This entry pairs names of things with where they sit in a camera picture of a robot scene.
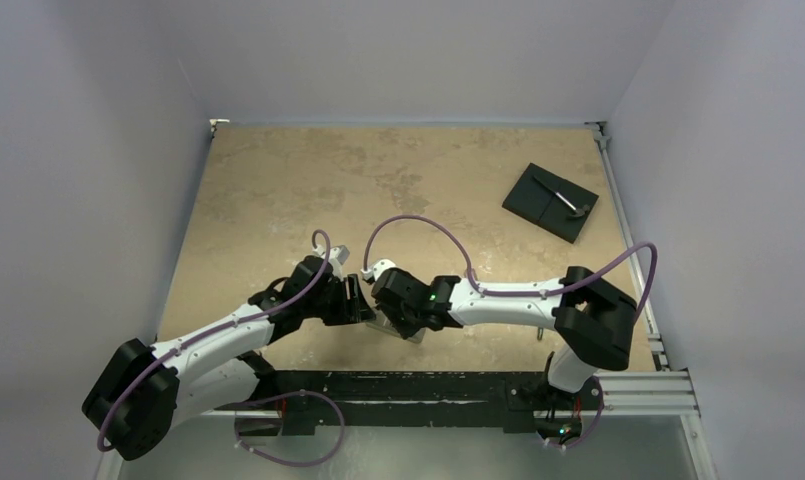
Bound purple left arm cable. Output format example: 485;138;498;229
95;229;334;454

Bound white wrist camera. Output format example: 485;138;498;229
361;259;397;282
314;245;350;279

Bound aluminium frame rail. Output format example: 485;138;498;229
584;121;671;371

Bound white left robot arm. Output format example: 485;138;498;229
81;255;376;460

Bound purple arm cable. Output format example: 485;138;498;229
362;214;660;326
95;229;334;454

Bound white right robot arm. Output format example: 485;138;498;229
361;260;639;407

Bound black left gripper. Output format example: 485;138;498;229
302;273;373;325

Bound black flat tray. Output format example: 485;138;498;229
502;163;599;244

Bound white remote control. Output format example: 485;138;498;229
366;311;426;344

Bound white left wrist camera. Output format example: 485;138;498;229
314;245;350;279

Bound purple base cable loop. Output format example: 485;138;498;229
233;389;347;469

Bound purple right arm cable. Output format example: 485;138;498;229
362;214;660;326

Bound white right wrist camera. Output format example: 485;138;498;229
361;259;397;282

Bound black metal tool on tray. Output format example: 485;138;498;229
532;175;591;219

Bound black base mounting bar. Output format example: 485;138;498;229
232;358;604;445

